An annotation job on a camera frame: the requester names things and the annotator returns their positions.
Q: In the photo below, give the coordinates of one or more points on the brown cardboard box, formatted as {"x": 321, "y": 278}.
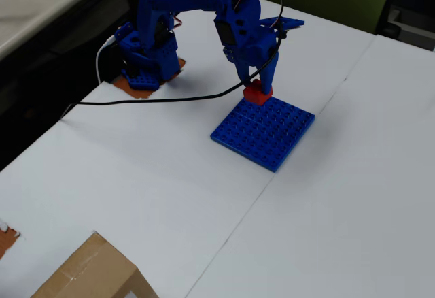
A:
{"x": 91, "y": 270}

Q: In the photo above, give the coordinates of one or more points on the blue wrist camera mount plate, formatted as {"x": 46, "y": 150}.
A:
{"x": 289, "y": 23}

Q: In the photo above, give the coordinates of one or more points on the blue 8x8 toy baseplate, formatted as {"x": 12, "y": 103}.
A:
{"x": 263, "y": 133}

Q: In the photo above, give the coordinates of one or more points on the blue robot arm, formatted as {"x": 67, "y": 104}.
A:
{"x": 153, "y": 49}

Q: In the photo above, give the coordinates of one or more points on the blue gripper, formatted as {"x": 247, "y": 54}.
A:
{"x": 255, "y": 52}

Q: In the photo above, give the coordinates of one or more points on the grey metal chair frame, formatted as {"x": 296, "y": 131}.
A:
{"x": 411, "y": 26}

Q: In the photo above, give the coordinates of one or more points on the red 2x2 toy block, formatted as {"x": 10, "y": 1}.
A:
{"x": 255, "y": 95}

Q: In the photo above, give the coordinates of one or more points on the white side desk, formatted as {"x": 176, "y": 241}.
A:
{"x": 37, "y": 2}

